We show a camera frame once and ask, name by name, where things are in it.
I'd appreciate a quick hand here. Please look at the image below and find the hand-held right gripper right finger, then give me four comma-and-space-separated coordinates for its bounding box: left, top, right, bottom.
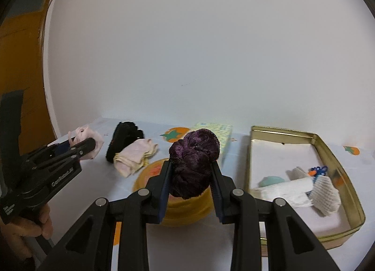
210, 162, 338, 271

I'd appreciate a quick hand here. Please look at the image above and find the black fuzzy cloth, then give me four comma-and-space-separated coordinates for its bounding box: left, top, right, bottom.
105, 121, 145, 163

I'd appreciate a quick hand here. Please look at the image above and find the brown wooden door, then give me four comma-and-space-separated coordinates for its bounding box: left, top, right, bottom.
0, 0, 57, 154

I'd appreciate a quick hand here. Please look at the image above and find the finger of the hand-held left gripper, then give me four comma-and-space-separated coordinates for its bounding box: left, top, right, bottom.
28, 138, 97, 170
38, 140, 71, 155

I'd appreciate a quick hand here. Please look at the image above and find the dark purple fuzzy sock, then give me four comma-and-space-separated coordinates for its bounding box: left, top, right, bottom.
169, 129, 221, 200

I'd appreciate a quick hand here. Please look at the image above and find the white knitted sock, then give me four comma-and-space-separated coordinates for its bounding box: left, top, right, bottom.
309, 175, 342, 216

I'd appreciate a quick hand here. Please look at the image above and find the pale pink sock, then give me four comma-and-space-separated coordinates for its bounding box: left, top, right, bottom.
113, 138, 159, 177
68, 125, 105, 160

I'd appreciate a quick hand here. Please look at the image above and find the white rolled cloth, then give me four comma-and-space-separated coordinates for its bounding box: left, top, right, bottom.
252, 167, 314, 208

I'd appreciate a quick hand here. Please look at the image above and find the rectangular gold tin box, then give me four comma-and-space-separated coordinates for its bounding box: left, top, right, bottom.
244, 126, 366, 250

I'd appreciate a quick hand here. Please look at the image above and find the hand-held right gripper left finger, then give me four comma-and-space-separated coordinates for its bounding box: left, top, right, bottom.
37, 160, 173, 271

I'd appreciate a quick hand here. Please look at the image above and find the white fruit-print tablecloth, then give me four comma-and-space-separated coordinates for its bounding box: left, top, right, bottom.
50, 117, 375, 271

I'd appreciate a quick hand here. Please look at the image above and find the round gold tin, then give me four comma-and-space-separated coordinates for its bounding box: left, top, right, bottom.
132, 158, 214, 227

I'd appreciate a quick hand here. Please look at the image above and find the person's left hand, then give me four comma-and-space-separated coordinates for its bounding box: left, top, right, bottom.
0, 203, 54, 260

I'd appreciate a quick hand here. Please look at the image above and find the yellow patterned tissue pack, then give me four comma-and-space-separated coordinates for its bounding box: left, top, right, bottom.
192, 122, 233, 166

